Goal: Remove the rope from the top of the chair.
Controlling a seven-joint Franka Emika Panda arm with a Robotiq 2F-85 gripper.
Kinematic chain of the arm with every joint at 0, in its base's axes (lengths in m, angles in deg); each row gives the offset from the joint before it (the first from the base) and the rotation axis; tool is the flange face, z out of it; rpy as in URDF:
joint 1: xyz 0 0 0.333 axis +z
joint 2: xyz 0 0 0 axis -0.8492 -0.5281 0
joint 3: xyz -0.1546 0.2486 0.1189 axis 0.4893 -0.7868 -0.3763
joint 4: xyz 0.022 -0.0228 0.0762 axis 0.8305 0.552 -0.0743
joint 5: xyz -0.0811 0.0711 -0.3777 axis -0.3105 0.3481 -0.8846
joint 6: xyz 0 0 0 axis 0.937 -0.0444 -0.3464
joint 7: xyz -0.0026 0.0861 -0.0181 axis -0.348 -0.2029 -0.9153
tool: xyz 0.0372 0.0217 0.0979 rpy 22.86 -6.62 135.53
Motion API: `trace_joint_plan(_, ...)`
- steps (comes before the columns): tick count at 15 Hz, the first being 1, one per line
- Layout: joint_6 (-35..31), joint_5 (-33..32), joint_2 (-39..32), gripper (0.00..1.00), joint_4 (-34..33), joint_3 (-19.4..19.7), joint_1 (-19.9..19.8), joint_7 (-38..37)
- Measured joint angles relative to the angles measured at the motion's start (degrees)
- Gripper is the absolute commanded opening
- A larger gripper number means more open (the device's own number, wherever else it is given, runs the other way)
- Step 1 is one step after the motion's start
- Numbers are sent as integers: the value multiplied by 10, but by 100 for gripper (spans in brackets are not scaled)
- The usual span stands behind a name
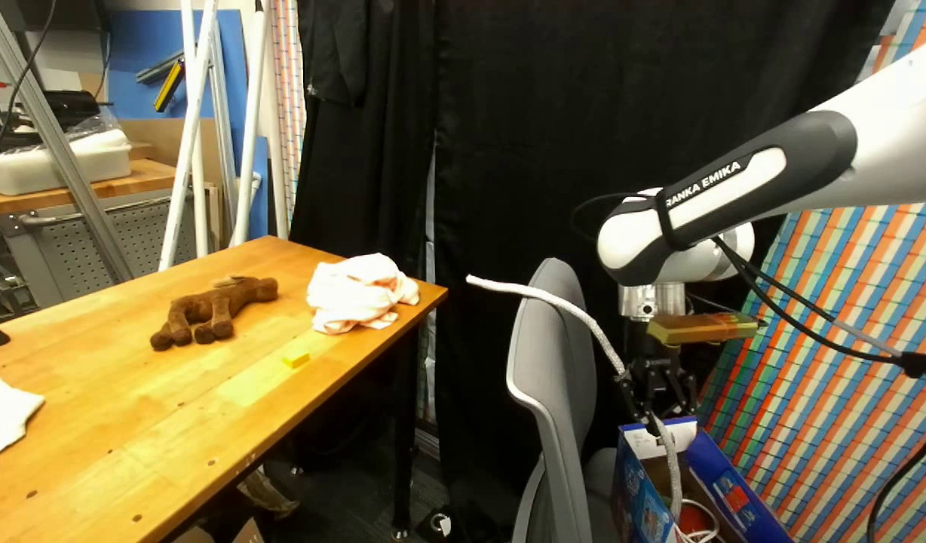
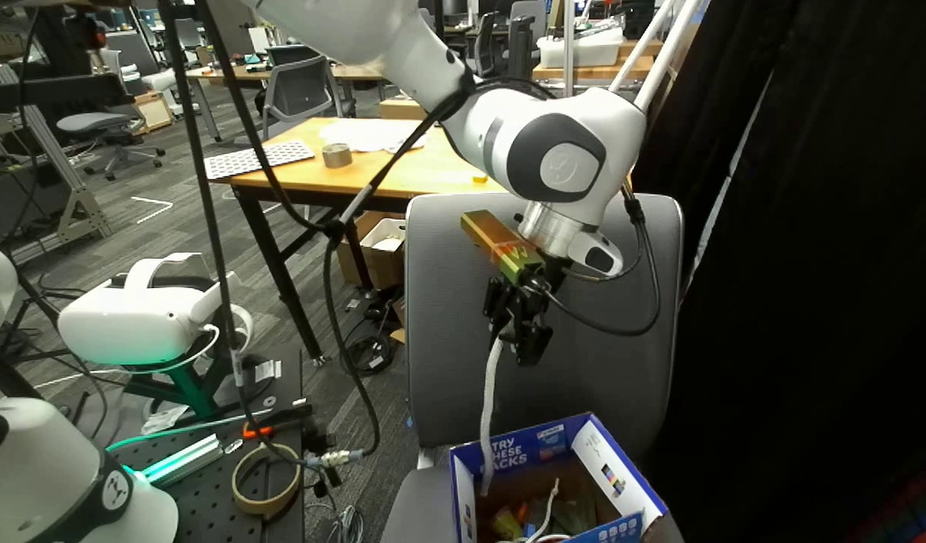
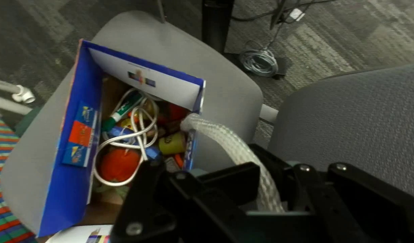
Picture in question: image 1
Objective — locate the wooden table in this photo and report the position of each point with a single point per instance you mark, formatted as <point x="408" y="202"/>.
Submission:
<point x="161" y="404"/>

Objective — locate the brown plush toy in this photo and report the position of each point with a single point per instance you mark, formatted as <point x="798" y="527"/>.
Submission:
<point x="215" y="307"/>

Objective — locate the yellow black hand tool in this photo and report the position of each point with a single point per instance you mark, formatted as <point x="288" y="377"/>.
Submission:
<point x="165" y="84"/>

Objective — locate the colourful striped panel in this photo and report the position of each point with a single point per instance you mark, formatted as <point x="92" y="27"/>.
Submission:
<point x="842" y="404"/>

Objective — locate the blue cardboard box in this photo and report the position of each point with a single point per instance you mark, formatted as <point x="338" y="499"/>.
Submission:
<point x="722" y="492"/>

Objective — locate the white plastic container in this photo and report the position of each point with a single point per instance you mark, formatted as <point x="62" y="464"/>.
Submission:
<point x="56" y="161"/>

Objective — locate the grey office chair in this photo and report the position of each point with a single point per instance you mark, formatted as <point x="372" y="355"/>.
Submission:
<point x="563" y="304"/>

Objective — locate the white crumpled cloth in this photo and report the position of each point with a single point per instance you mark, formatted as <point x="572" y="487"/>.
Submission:
<point x="357" y="291"/>

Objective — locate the wooden shelf bench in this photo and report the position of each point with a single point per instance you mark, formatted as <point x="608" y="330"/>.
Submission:
<point x="79" y="190"/>

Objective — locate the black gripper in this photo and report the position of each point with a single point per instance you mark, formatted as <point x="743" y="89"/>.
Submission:
<point x="661" y="362"/>

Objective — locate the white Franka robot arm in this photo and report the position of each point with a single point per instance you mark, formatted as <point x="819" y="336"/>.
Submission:
<point x="781" y="181"/>

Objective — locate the tan wrist camera mount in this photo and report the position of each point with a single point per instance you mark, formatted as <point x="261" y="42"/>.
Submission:
<point x="702" y="330"/>

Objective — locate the black curtain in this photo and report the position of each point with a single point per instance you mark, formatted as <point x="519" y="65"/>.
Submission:
<point x="541" y="132"/>

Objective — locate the white metal pole frame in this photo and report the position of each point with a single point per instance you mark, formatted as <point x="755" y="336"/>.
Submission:
<point x="205" y="123"/>

